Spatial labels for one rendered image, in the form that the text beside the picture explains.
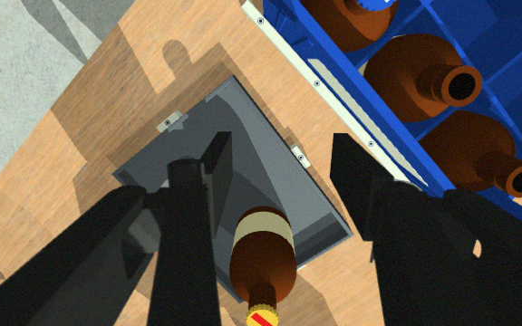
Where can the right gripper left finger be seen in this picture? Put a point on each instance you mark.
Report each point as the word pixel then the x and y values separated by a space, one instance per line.
pixel 87 273

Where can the grey rectangular tray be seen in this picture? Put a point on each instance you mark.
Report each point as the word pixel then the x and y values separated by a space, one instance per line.
pixel 265 173

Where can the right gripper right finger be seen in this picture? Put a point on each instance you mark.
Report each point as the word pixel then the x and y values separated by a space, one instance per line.
pixel 422 280

